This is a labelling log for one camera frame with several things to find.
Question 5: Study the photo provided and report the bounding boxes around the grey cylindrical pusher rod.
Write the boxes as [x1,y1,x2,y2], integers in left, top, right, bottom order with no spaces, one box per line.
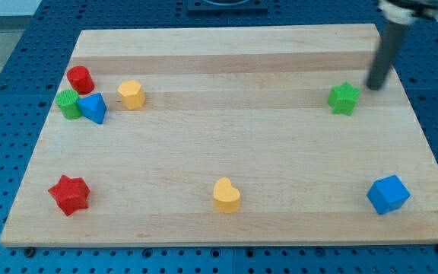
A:
[366,21,410,91]

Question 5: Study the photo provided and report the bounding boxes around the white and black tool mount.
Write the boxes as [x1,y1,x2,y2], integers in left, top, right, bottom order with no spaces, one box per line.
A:
[377,0,438,24]

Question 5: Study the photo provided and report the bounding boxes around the green star block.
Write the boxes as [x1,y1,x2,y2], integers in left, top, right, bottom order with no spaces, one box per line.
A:
[328,82,360,116]

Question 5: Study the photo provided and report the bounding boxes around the yellow heart block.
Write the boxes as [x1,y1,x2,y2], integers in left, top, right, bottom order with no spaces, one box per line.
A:
[213,177,241,213]

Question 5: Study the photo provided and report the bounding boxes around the red star block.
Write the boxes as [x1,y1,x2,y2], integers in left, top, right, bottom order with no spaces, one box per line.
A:
[48,174,90,216]

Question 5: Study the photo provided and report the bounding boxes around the blue cube block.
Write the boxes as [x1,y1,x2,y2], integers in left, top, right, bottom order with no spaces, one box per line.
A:
[367,175,411,215]

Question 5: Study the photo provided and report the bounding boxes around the wooden board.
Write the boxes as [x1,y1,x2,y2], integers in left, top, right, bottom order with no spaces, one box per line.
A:
[0,24,438,247]

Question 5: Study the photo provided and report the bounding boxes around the yellow hexagon block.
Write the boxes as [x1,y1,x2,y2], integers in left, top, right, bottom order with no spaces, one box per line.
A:
[118,80,146,110]

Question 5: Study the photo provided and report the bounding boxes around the blue triangular prism block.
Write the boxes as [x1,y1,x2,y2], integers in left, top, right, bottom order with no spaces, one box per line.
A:
[77,93,107,124]

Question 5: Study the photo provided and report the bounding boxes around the red cylinder block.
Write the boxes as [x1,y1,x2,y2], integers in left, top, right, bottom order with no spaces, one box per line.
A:
[66,65,95,95]

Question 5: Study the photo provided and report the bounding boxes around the green cylinder block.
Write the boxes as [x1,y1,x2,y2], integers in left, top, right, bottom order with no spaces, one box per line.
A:
[56,89,82,119]

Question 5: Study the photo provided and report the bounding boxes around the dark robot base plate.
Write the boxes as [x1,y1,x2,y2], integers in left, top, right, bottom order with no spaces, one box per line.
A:
[186,0,268,12]

